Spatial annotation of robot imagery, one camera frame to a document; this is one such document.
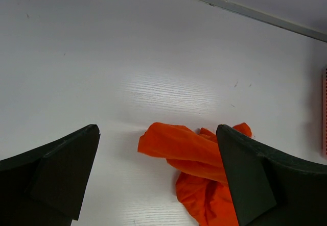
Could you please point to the white plastic basket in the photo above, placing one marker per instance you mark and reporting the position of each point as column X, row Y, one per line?
column 324, row 111

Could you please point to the orange t shirt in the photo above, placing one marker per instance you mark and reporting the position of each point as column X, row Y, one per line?
column 202, row 185

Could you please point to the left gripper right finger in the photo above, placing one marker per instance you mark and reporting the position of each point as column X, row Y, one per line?
column 268, row 186

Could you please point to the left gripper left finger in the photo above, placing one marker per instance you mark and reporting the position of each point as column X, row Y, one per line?
column 46, row 185

